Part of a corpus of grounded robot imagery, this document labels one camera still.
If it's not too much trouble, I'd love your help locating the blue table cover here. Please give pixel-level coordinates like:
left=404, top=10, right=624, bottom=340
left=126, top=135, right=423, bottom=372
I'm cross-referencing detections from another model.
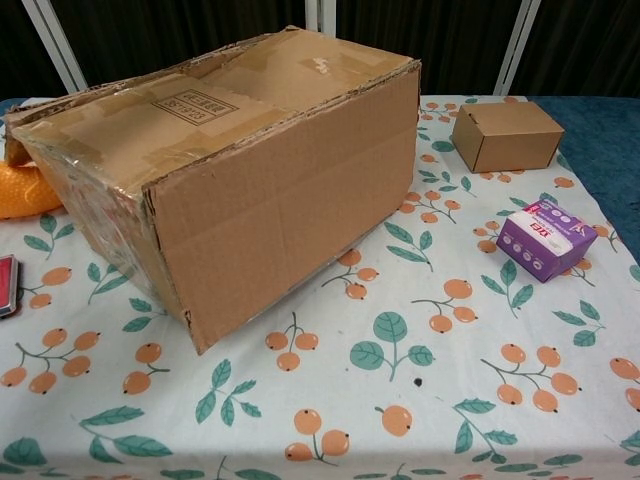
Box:
left=0, top=93, right=640, bottom=261

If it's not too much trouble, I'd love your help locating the small brown cardboard box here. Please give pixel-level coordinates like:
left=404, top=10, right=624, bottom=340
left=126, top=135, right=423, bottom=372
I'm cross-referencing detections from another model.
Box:
left=451, top=102, right=566, bottom=175

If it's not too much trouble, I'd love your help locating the red flat stamp pad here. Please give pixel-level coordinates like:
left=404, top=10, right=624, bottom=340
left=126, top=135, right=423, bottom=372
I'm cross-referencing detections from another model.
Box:
left=0, top=253, right=24, bottom=321

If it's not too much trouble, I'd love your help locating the large brown cardboard box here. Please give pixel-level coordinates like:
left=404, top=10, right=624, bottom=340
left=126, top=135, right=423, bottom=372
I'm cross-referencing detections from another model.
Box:
left=3, top=24, right=422, bottom=356

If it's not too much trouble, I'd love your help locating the white orange-fruit print tablecloth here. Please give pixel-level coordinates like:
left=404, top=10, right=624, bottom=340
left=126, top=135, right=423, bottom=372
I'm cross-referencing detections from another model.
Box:
left=0, top=94, right=640, bottom=480

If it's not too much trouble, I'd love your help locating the purple paper packet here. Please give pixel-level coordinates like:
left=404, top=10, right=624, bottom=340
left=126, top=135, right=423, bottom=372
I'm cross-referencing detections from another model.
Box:
left=495, top=197, right=599, bottom=285

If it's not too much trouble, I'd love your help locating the orange plush object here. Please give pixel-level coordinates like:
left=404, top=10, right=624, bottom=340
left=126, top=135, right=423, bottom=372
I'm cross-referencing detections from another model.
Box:
left=0, top=160, right=64, bottom=220

